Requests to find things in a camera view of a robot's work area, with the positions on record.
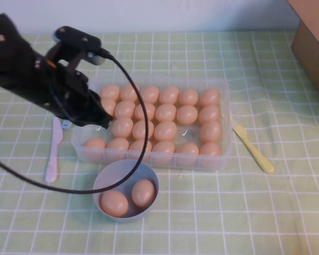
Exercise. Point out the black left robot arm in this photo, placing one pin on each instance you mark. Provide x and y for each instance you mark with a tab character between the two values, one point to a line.
10	61

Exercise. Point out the light brown egg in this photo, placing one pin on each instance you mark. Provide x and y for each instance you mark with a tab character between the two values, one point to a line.
186	114
188	97
135	148
209	97
166	112
210	131
187	152
122	128
169	94
210	152
163	151
94	148
165	131
139	130
128	93
114	204
110	105
140	112
125	109
150	94
209	114
110	92
143	193
117	147

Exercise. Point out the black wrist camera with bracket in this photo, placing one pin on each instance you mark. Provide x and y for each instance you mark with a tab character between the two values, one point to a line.
77	37

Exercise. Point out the yellow plastic knife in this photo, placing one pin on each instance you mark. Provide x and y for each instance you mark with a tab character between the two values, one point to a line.
255	154

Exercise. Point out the clear plastic egg box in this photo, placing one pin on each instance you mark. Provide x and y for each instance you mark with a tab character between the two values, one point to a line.
184	132

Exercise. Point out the pink plastic knife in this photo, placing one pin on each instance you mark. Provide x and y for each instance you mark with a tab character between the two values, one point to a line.
53	159

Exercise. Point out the grey round bowl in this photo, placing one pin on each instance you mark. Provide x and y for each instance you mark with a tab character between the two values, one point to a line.
117	175

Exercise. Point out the brown cardboard box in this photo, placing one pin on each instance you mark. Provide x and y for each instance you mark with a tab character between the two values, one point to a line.
313	40

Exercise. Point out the blue plastic fork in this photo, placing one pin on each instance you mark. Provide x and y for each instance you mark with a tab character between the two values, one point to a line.
66	124

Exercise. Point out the green checked tablecloth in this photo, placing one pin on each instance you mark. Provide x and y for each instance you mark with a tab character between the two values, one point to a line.
228	212

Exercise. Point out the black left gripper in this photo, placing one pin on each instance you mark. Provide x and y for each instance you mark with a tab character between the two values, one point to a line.
71	95

